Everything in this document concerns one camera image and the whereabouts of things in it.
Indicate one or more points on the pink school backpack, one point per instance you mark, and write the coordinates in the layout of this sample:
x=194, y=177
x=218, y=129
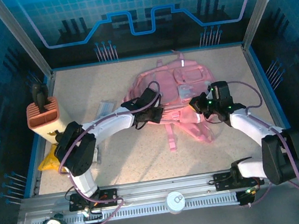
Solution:
x=186, y=76

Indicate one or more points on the blue white mask pack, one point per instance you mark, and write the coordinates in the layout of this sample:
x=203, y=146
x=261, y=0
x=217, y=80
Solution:
x=104, y=107

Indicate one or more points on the yellow cartoon book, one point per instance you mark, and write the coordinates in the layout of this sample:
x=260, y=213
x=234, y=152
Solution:
x=47, y=161

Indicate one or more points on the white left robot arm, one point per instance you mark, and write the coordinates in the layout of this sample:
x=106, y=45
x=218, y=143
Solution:
x=106, y=125

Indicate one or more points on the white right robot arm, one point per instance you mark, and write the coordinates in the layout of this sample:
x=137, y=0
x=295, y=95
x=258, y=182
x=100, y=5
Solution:
x=252, y=128

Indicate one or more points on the aluminium mounting beam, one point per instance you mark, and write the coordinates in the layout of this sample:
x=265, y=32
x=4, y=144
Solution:
x=162, y=186

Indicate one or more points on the silver tin can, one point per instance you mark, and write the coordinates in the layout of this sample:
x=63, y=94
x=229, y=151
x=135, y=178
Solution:
x=175, y=201

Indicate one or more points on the black connector box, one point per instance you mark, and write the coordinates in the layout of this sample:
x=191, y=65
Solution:
x=249, y=196

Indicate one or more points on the cream orange knife block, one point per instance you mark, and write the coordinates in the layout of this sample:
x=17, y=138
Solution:
x=46, y=121

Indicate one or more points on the aluminium frame post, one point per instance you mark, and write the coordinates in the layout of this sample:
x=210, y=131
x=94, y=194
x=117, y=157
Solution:
x=262, y=4
x=22, y=40

